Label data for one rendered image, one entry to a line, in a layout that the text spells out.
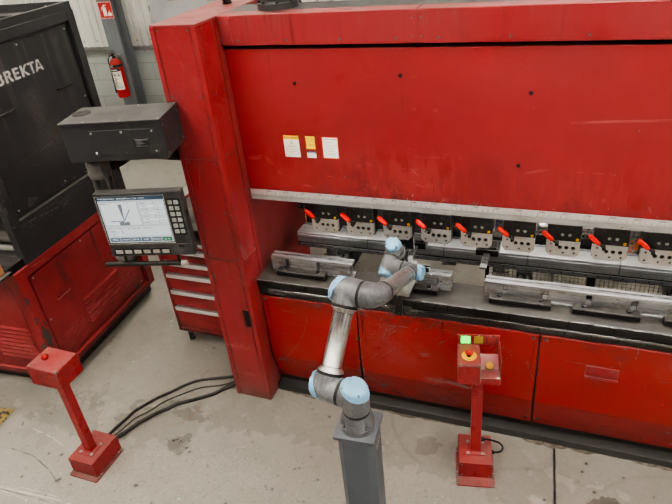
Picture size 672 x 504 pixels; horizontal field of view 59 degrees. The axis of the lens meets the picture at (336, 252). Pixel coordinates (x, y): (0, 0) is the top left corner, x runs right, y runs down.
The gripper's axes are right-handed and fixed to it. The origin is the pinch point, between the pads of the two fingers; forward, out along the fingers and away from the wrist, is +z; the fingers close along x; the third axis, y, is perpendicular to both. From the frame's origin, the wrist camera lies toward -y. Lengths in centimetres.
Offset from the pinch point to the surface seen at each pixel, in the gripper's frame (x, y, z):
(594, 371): -98, -34, 26
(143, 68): 450, 296, 252
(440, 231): -18.7, 16.4, -17.3
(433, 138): -15, 48, -54
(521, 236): -57, 17, -18
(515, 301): -57, -9, 6
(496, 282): -47.0, -0.5, 4.8
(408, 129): -4, 51, -57
